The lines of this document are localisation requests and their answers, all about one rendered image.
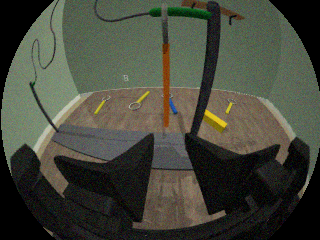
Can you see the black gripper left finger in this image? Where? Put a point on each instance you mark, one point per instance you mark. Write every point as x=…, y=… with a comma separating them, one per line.
x=124, y=178

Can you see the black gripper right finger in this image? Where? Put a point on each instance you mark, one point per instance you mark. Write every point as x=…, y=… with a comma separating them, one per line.
x=222, y=173

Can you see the yellow block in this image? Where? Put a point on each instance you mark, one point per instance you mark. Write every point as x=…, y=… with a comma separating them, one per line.
x=216, y=123

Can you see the blue handle with white loop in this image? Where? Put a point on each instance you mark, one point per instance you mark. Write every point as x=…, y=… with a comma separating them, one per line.
x=172, y=106

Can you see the grey bent wire on two posts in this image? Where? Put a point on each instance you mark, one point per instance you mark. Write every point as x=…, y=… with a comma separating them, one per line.
x=169, y=150

